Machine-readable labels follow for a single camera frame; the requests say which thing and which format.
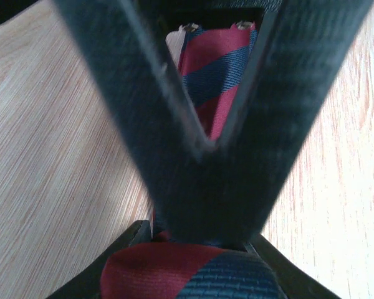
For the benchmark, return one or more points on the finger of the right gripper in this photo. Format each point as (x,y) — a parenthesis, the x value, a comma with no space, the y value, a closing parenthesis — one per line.
(135,73)
(293,66)

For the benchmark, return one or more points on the red navy striped tie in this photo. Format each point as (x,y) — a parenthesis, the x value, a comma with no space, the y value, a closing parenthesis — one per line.
(211,64)

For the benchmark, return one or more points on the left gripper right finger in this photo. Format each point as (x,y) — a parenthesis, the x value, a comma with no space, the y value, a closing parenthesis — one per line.
(293,281)

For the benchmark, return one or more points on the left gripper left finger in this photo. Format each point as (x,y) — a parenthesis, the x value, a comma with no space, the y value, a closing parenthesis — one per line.
(87,283)

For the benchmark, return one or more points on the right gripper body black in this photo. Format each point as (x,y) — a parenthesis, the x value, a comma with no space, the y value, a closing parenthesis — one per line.
(209,13)

